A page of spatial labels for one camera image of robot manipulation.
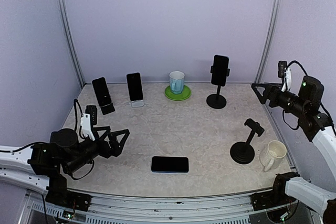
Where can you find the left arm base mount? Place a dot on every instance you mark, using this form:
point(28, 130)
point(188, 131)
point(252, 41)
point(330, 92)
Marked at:
point(58, 194)

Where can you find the front aluminium rail frame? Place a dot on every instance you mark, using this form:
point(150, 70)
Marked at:
point(103, 208)

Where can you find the white folding phone stand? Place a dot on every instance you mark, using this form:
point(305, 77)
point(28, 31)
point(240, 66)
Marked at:
point(137, 103)

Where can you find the black phone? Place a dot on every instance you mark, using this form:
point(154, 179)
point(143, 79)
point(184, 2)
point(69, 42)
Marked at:
point(101, 91)
point(134, 86)

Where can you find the left aluminium corner post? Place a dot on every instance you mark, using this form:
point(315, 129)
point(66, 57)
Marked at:
point(70, 43)

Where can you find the light blue mug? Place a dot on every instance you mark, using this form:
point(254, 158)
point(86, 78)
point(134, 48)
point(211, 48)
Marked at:
point(176, 81)

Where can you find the green saucer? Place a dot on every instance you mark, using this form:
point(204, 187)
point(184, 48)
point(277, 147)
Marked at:
point(185, 94)

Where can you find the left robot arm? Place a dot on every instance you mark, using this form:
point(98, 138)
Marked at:
point(64, 151)

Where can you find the teal phone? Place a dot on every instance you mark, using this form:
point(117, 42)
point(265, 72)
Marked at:
point(219, 70)

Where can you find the blue phone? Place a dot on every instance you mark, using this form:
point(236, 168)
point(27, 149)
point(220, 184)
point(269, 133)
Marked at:
point(169, 164)

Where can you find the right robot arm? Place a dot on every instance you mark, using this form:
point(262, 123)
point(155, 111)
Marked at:
point(318, 128)

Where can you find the right aluminium corner post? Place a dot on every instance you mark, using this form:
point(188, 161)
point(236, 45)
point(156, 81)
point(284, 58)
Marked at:
point(269, 37)

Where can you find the aluminium corner post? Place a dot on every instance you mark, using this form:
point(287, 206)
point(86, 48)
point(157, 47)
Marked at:
point(269, 37)
point(70, 43)

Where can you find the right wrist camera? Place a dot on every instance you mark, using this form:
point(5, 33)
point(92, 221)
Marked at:
point(282, 65)

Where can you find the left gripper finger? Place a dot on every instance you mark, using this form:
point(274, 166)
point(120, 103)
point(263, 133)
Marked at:
point(117, 141)
point(101, 132)

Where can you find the cream ceramic mug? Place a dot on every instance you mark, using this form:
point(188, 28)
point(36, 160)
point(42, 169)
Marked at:
point(272, 155)

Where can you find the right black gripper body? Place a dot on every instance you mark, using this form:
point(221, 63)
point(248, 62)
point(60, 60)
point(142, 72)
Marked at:
point(277, 102)

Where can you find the black pole stand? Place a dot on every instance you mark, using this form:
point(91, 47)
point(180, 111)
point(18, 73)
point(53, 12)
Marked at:
point(216, 100)
point(243, 152)

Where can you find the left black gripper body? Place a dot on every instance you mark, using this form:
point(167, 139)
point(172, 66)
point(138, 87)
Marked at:
point(106, 151)

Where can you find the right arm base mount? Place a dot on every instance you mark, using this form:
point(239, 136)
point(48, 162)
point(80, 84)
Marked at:
point(270, 195)

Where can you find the black folding phone stand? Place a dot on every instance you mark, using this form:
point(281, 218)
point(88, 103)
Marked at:
point(106, 109)

